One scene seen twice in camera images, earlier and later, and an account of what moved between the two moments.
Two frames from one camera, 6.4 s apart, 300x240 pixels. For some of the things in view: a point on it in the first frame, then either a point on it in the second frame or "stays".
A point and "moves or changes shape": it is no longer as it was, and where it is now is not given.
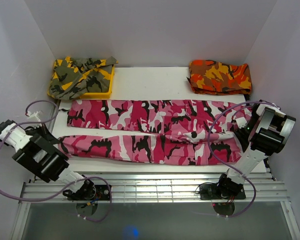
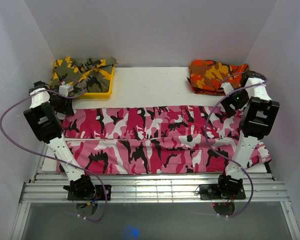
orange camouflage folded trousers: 208,77 stays
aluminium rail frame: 261,188 stays
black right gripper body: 244,132 -> 237,99
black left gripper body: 41,129 -> 59,104
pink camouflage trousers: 161,132 moves or changes shape
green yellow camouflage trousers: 71,78 stays
